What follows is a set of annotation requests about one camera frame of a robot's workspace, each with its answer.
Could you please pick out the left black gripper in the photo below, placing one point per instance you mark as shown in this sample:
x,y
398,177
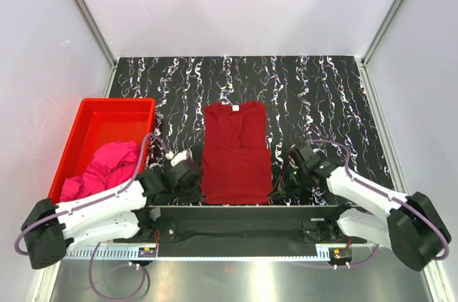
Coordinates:
x,y
195,197

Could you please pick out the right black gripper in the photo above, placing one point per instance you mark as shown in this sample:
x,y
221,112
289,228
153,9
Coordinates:
x,y
282,190

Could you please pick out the dark red t shirt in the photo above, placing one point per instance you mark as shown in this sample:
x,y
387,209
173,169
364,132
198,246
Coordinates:
x,y
236,160

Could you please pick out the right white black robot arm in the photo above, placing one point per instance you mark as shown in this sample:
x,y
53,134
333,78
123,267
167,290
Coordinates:
x,y
408,225

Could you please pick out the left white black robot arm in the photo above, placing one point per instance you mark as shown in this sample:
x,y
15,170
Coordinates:
x,y
129,211

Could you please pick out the pink t shirt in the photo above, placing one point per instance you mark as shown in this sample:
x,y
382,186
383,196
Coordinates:
x,y
111,165

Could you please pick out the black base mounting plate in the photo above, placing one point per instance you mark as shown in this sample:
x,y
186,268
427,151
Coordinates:
x,y
243,231

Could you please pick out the red plastic bin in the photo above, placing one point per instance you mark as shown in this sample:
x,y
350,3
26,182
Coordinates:
x,y
100,121

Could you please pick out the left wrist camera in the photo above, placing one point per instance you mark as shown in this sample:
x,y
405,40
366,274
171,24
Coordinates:
x,y
181,164

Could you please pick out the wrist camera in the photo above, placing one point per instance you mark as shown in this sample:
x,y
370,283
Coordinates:
x,y
303,157
181,164

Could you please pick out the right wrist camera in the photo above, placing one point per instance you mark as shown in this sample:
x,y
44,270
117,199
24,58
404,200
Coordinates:
x,y
303,157

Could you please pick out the aluminium rail front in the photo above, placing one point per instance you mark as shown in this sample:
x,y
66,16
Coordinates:
x,y
138,251

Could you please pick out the left aluminium frame post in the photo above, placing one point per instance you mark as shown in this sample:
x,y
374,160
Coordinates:
x,y
96,33

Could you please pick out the aluminium frame post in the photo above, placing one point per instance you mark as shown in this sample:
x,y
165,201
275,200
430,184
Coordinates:
x,y
388,19
96,33

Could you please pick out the right aluminium frame post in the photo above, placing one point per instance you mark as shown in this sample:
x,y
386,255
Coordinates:
x,y
388,19

